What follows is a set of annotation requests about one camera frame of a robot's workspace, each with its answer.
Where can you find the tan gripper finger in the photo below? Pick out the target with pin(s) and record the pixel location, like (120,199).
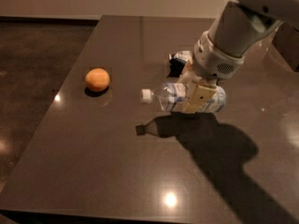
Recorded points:
(198,93)
(188,74)

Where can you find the dark box on table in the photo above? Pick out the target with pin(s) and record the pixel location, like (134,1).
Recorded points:
(286,41)

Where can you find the orange fruit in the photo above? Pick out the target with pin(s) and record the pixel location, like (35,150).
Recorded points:
(97,80)

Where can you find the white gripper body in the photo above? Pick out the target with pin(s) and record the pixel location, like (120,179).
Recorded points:
(209,63)

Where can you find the crumpled blue white chip bag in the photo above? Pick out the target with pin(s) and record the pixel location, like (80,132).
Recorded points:
(177,62)

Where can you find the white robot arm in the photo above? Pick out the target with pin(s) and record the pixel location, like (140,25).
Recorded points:
(221,50)

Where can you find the blue label plastic water bottle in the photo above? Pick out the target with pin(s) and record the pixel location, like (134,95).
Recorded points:
(171,96)

